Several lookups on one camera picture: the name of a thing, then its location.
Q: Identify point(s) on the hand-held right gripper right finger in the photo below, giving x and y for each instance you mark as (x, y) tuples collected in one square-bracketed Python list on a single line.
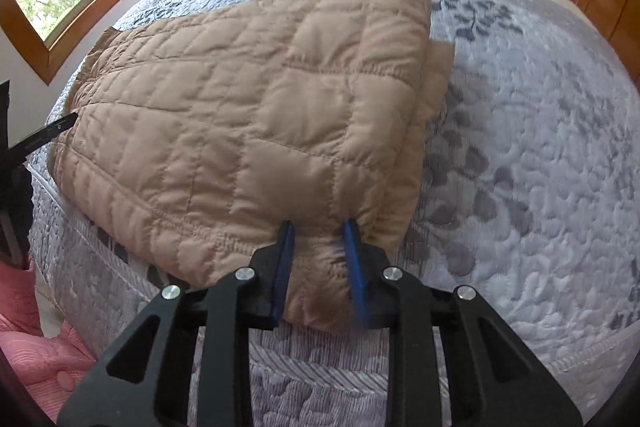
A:
[(357, 272)]

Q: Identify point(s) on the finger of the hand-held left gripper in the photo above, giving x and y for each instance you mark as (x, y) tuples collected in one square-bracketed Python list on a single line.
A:
[(50, 129)]

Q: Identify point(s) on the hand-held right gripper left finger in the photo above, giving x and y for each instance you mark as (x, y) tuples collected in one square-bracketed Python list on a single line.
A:
[(282, 267)]

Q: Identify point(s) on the tan quilted jacket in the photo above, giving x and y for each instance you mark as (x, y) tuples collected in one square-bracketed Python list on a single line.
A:
[(225, 117)]

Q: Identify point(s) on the pink cushion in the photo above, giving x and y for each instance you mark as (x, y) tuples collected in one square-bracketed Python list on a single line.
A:
[(45, 357)]

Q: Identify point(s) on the grey patterned quilted bedspread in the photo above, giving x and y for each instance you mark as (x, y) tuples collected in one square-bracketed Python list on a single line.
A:
[(525, 157)]

